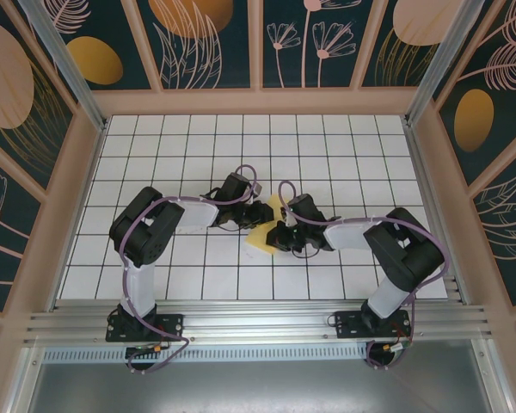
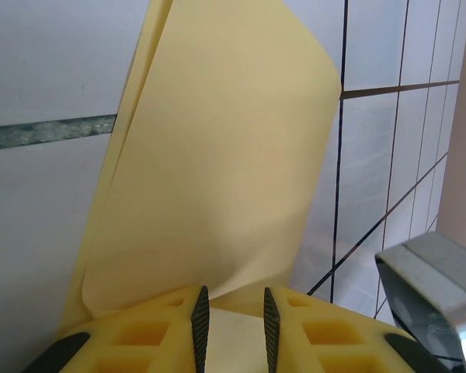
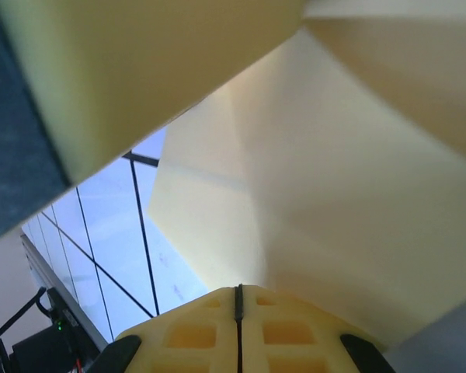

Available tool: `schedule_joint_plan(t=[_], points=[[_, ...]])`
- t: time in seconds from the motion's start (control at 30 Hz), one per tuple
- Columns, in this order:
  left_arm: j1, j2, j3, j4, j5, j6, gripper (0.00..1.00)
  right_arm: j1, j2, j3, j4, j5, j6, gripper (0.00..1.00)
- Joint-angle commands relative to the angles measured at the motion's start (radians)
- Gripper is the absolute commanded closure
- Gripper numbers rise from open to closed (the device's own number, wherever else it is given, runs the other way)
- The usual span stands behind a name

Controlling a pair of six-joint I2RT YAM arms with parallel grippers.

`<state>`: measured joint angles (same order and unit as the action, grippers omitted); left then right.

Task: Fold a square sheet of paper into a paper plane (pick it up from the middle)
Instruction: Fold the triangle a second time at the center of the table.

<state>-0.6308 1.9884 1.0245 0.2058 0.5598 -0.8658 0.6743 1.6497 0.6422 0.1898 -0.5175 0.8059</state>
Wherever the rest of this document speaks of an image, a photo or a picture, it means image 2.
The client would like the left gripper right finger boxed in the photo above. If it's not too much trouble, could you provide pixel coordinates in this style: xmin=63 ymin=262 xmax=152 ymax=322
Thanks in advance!
xmin=263 ymin=286 xmax=457 ymax=373

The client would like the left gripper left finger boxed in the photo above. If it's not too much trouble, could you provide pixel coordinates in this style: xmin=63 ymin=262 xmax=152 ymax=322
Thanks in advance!
xmin=23 ymin=285 xmax=210 ymax=373

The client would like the yellow paper sheet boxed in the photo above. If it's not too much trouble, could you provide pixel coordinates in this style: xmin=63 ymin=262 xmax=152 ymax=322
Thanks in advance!
xmin=56 ymin=0 xmax=342 ymax=373

